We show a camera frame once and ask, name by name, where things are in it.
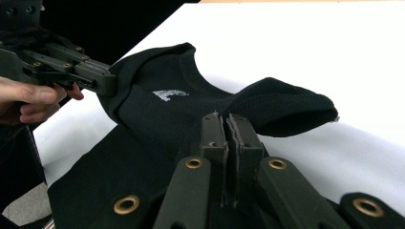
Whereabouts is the black tank top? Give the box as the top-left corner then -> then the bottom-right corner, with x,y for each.
47,42 -> 340,229

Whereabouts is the white board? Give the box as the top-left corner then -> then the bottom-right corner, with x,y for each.
32,1 -> 405,218

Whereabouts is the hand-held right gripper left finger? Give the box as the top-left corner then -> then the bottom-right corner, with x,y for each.
200,111 -> 229,206

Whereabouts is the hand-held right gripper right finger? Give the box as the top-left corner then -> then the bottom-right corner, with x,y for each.
225,113 -> 266,206

